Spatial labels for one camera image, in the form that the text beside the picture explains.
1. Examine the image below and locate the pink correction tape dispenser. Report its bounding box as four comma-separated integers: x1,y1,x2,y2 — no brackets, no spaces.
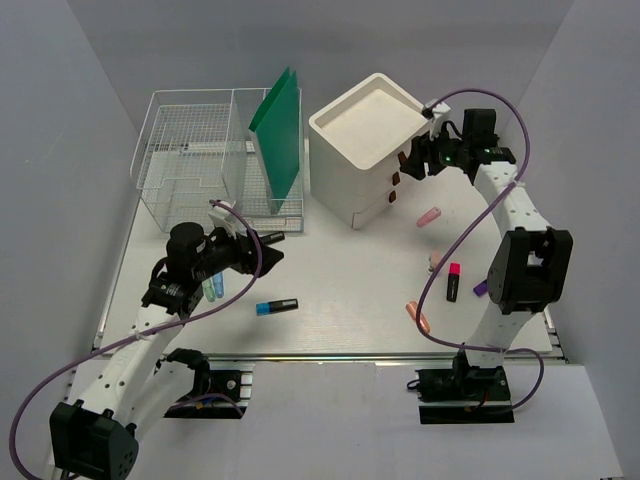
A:
428,250,441,273

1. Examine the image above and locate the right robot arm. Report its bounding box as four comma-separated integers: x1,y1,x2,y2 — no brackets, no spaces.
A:
401,109,573,399

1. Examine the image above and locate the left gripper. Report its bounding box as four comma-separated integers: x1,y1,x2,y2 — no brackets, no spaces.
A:
194,221,284,281

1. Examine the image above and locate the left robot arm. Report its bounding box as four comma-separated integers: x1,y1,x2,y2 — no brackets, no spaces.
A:
49,222,284,479

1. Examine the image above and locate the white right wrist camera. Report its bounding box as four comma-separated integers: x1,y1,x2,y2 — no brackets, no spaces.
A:
422,100,451,140

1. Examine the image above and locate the pink highlighter marker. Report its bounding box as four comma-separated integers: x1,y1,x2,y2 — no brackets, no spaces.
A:
446,262,461,303

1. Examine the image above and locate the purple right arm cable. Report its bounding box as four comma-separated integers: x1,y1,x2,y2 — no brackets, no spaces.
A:
415,88,546,412

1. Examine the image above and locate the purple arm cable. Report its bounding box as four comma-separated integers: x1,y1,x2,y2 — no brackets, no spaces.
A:
415,88,546,412
8,198,265,480

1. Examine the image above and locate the purple highlighter marker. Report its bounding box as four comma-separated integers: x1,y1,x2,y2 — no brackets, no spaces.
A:
473,281,488,297

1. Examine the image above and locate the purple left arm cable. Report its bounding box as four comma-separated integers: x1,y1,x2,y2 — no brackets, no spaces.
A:
8,198,265,480

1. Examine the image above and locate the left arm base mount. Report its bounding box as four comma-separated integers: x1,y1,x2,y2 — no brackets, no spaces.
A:
151,349,252,419

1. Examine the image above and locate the green plastic folder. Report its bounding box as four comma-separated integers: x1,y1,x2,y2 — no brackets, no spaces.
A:
248,67,300,215

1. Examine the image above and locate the blue highlighter marker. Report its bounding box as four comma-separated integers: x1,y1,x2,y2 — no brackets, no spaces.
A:
256,299,299,316

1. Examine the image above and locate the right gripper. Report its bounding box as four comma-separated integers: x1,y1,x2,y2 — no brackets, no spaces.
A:
400,121,470,181

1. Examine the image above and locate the white drawer cabinet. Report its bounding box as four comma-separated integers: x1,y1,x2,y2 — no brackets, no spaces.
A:
309,73,428,230

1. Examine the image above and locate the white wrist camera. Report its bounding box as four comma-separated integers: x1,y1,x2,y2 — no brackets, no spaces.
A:
208,200,246,238
422,100,451,140

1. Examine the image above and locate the white wire mesh organizer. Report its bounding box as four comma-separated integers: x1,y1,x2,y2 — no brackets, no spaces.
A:
130,88,304,233

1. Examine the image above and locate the orange transparent lead case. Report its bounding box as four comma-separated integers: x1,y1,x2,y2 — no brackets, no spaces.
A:
405,301,430,334

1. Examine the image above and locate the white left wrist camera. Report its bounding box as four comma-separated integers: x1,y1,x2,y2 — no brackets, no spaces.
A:
208,200,246,238

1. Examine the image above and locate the yellow highlighter marker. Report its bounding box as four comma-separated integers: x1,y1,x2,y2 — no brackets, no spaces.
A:
260,231,285,246

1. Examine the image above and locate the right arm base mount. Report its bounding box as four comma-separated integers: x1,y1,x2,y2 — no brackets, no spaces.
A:
406,367,515,425

